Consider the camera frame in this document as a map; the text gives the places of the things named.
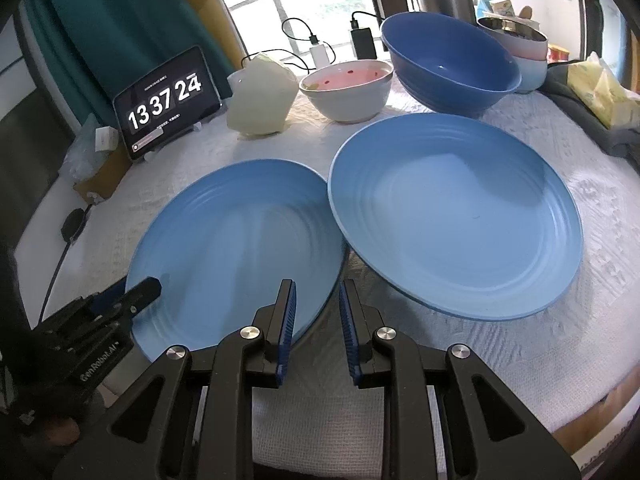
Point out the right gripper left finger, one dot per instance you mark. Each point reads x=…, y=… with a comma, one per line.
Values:
x=189, y=415

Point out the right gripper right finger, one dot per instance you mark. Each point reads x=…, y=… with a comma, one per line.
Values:
x=448, y=398

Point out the blue plate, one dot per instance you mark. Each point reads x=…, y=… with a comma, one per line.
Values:
x=457, y=215
x=222, y=247

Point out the cream yellow bowl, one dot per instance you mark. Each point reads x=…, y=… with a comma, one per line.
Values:
x=263, y=93

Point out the white bowl pink inside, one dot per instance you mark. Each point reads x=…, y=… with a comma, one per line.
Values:
x=349, y=92

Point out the large dark blue bowl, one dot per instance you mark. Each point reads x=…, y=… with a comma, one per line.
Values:
x=448, y=65

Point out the person's left hand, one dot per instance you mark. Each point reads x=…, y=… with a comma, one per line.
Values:
x=55, y=435

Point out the black round device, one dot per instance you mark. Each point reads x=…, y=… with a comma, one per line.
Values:
x=73, y=225

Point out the small white box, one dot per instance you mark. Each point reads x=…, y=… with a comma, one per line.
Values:
x=106, y=139

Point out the tablet showing clock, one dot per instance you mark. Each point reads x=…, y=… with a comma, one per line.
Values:
x=166, y=103

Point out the dark grey folded cloth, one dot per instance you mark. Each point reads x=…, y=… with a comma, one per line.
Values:
x=620, y=142

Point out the light blue bowl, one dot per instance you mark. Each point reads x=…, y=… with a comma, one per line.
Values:
x=533, y=73

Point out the teal curtain left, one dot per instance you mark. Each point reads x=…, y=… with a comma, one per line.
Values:
x=94, y=49

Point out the yellow tissue pack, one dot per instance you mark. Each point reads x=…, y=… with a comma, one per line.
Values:
x=595, y=85

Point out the red yellow can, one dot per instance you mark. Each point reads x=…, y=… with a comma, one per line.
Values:
x=557, y=54

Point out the black power adapter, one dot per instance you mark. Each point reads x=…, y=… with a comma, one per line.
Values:
x=362, y=41

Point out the white charger plug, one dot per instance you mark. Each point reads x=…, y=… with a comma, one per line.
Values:
x=318, y=52

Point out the pink steel-lined bowl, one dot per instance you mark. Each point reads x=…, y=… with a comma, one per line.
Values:
x=519, y=39

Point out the yellow curtain left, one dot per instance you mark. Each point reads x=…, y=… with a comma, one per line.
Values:
x=217, y=19

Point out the stainless steel tumbler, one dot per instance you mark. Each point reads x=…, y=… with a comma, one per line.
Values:
x=462, y=10

